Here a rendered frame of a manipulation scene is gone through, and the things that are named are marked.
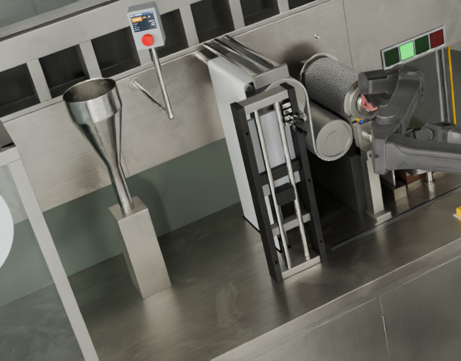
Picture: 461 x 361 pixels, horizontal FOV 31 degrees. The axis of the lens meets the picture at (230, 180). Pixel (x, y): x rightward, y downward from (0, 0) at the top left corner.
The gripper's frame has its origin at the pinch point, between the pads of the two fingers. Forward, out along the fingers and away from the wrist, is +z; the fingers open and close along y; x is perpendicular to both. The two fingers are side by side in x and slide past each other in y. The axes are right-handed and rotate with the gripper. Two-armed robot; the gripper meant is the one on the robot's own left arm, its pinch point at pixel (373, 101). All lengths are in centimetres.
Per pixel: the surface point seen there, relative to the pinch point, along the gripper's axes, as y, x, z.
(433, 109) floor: 152, 22, 226
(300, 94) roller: -17.0, 9.9, 2.6
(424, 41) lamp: 46, 18, 36
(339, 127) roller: -7.2, -1.2, 11.1
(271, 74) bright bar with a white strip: -26.0, 15.5, -6.5
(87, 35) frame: -62, 50, 12
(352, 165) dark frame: -5.3, -11.6, 18.9
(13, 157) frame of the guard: -96, 13, -29
